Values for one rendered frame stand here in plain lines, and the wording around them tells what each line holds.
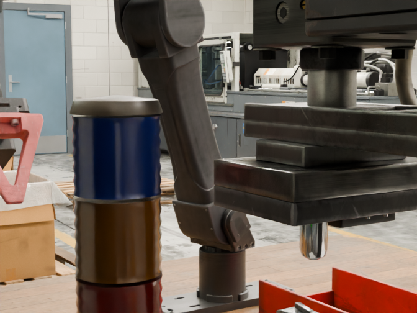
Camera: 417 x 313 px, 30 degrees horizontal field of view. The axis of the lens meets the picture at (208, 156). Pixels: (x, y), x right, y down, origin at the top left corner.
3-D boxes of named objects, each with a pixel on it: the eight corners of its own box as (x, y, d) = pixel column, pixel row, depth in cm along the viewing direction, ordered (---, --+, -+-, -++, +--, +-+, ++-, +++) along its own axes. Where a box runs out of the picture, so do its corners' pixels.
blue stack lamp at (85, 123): (137, 184, 36) (136, 112, 36) (177, 194, 33) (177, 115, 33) (59, 190, 34) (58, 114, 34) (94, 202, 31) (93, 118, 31)
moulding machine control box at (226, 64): (216, 82, 954) (216, 51, 949) (233, 82, 964) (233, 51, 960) (224, 82, 937) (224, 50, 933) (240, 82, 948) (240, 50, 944)
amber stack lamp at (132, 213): (138, 258, 37) (137, 187, 36) (178, 275, 33) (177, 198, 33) (61, 268, 35) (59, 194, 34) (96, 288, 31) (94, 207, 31)
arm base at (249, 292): (298, 240, 106) (267, 231, 112) (169, 259, 95) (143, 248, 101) (297, 297, 107) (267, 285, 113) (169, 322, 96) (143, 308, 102)
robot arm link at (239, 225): (229, 210, 97) (258, 204, 101) (180, 202, 103) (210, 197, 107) (229, 259, 98) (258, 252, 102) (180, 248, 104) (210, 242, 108)
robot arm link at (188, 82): (220, 253, 98) (153, 1, 87) (183, 245, 103) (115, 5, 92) (251, 230, 102) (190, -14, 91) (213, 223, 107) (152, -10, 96)
